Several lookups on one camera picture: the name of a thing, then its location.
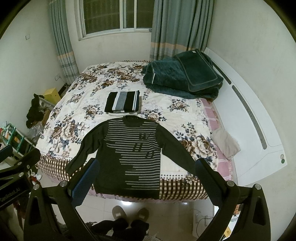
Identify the white bed headboard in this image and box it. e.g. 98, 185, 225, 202
205, 48, 287, 186

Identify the right grey-green curtain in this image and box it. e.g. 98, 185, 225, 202
149, 0, 215, 61

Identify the folded black white striped garment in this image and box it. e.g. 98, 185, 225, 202
104, 90, 140, 113

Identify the left grey-green curtain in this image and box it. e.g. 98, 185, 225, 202
49, 0, 79, 86

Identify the floral bed cover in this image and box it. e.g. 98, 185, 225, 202
36, 60, 219, 201

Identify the beige folded cloth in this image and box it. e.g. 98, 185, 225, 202
210, 128, 241, 160

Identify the black clothes pile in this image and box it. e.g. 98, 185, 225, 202
26, 93, 44, 129

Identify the yellow box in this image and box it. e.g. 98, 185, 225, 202
43, 88, 61, 105

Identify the right grey slipper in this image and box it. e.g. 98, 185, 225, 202
136, 208, 149, 222

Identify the grey-green curtain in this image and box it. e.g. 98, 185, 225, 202
149, 0, 215, 61
49, 0, 79, 86

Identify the window with white frame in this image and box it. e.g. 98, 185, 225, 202
74, 0, 154, 40

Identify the dark striped knit sweater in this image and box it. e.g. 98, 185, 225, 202
65, 115, 196, 199

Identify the pink checked bed sheet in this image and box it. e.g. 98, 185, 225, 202
200, 98, 234, 181

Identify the green shelf rack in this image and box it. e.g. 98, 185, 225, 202
1, 121, 35, 160

